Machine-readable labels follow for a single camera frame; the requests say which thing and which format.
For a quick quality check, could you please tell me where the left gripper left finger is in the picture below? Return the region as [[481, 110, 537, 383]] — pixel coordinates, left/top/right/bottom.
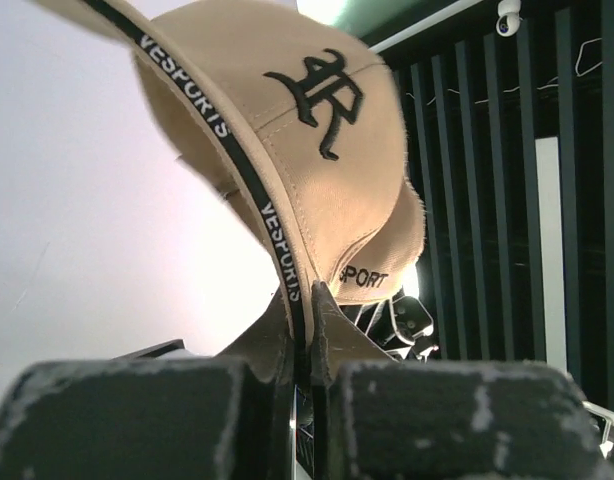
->
[[220, 292, 296, 480]]

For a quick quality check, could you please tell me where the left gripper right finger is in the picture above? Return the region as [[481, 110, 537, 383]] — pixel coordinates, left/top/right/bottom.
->
[[310, 281, 392, 479]]

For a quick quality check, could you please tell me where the beige baseball cap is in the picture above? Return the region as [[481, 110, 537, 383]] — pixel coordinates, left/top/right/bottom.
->
[[46, 1, 425, 349]]

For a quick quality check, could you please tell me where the white ceiling security camera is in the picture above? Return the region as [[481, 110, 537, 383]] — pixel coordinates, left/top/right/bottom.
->
[[495, 0, 522, 38]]

